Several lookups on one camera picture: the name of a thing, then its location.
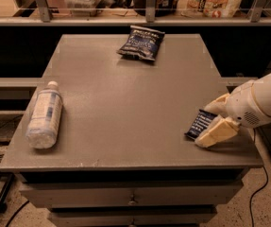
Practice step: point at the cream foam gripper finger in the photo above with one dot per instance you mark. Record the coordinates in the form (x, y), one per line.
(218, 106)
(220, 129)

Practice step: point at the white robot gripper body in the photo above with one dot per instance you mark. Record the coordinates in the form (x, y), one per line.
(244, 104)

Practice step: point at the blue rxbar blueberry wrapper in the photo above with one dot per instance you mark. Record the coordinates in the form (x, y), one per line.
(201, 122)

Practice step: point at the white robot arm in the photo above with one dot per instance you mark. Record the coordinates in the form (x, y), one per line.
(262, 92)

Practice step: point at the blue chip bag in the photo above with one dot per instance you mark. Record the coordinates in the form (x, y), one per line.
(142, 43)

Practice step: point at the colourful snack bag on shelf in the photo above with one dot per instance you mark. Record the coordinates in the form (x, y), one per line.
(210, 8)

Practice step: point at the grey cabinet with drawers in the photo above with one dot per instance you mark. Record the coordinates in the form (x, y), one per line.
(122, 133)

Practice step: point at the metal drawer knob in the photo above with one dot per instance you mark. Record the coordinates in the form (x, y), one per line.
(132, 201)

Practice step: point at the clear plastic water bottle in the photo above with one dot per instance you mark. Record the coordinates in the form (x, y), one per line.
(43, 127)

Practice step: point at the grey metal shelf rail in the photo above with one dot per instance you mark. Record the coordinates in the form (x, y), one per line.
(118, 13)

